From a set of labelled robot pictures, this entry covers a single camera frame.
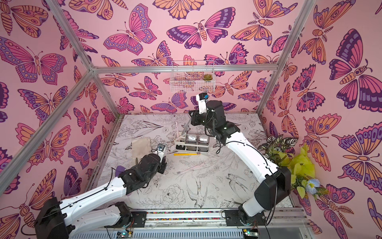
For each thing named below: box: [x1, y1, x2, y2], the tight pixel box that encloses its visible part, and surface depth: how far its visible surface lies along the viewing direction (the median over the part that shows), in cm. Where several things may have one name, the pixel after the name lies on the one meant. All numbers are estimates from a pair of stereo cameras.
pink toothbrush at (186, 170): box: [176, 162, 205, 175], surface depth 92 cm
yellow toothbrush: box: [173, 151, 201, 156], surface depth 99 cm
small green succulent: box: [202, 73, 213, 81], surface depth 94 cm
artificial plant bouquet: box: [257, 134, 330, 200], surface depth 69 cm
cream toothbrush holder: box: [174, 132, 210, 153], surface depth 100 cm
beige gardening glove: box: [131, 136, 152, 165], surface depth 102 cm
